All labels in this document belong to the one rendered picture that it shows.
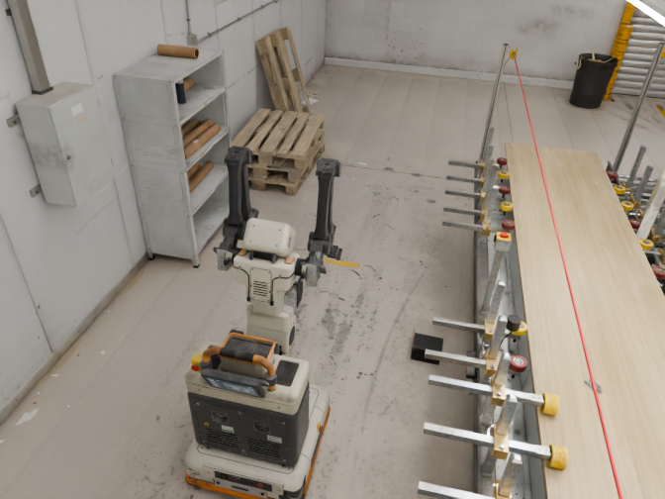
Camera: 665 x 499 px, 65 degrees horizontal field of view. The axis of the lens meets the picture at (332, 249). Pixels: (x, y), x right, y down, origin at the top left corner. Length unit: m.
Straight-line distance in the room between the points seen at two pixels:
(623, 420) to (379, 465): 1.32
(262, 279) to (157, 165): 1.93
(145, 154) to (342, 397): 2.24
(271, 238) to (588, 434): 1.53
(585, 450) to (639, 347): 0.75
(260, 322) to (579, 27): 8.17
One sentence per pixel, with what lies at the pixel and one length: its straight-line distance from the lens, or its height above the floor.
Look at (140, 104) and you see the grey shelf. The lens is 3.99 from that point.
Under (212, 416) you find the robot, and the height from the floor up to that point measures 0.57.
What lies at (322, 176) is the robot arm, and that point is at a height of 1.58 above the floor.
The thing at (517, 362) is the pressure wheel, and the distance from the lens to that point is 2.57.
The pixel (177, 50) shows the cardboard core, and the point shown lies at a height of 1.60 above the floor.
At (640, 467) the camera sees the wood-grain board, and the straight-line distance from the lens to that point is 2.42.
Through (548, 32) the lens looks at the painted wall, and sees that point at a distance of 9.83.
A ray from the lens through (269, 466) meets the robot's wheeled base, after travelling 2.82.
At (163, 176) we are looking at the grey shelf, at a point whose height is 0.82.
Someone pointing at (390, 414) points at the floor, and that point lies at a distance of 3.39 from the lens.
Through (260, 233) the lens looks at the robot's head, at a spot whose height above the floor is 1.35.
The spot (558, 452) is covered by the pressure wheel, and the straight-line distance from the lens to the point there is 2.21.
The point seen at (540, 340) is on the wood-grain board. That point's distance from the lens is 2.73.
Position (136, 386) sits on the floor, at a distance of 3.65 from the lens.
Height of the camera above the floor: 2.64
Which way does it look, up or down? 35 degrees down
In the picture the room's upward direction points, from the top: 3 degrees clockwise
